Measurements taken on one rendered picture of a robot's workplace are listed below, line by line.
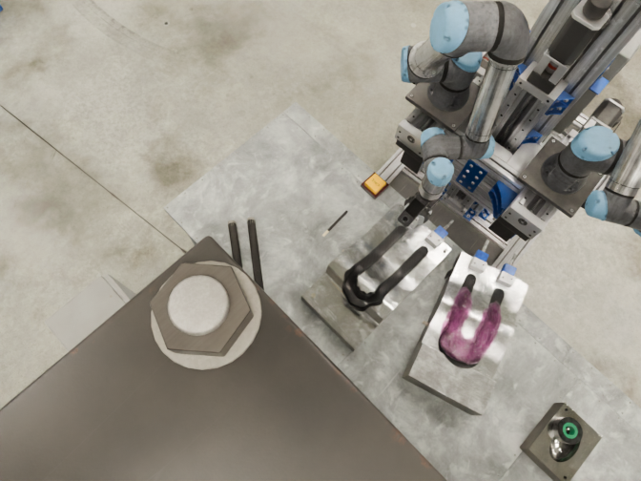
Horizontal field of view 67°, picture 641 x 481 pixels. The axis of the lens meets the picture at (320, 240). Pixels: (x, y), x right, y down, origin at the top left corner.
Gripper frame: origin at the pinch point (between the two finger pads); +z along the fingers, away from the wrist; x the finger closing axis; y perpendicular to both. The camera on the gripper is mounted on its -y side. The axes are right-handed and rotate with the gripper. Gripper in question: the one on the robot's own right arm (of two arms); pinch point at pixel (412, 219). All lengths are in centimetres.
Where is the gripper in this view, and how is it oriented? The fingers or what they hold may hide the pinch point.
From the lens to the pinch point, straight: 178.3
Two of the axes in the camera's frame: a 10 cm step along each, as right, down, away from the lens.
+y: 7.1, -6.5, 2.7
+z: -0.4, 3.4, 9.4
